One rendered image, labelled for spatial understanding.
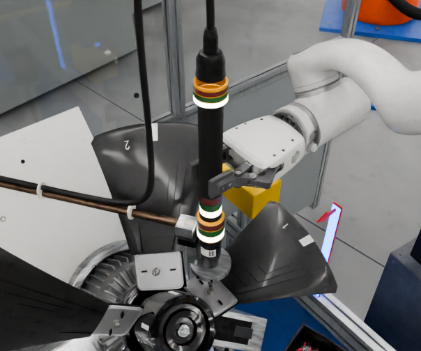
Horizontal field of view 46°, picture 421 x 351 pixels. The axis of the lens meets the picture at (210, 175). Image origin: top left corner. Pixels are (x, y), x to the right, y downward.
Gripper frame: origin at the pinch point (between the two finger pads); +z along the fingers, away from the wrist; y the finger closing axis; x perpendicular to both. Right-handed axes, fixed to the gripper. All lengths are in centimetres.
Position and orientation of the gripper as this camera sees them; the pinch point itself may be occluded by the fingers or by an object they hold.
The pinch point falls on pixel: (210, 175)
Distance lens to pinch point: 71.6
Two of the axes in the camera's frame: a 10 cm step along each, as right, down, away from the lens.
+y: -6.3, -5.3, 5.7
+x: 0.1, -7.4, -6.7
